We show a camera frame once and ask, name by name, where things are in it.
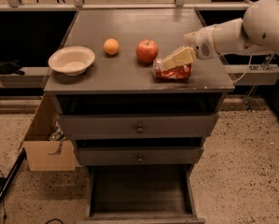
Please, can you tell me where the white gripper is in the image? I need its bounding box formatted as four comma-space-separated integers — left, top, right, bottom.
163, 26, 217, 69

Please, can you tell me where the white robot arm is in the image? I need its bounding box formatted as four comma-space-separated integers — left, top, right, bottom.
162, 0, 279, 70

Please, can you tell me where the grey wooden drawer cabinet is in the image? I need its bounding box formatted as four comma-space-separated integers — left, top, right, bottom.
43, 8, 236, 224

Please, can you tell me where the grey top drawer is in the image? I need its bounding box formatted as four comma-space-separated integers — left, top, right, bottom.
58, 114, 218, 140

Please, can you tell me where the grey middle drawer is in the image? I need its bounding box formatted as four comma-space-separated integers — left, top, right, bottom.
75, 147, 203, 166

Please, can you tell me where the grey open bottom drawer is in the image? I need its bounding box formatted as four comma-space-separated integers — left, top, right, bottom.
77, 164, 205, 224

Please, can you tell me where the red apple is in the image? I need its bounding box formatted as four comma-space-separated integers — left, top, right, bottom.
136, 39, 159, 63

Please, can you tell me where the orange fruit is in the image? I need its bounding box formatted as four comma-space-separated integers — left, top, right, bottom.
104, 38, 119, 55

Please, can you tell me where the white bowl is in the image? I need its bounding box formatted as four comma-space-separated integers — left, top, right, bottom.
49, 46, 95, 76

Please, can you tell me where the cardboard box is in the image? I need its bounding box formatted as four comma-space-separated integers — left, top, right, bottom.
22, 96, 77, 172

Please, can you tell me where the black bag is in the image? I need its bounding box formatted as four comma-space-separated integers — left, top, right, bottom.
0, 61, 25, 76

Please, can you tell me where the black floor bar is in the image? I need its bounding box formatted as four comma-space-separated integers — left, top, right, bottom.
0, 149, 26, 205

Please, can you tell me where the white cable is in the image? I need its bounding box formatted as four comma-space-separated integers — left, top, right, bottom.
217, 54, 254, 86

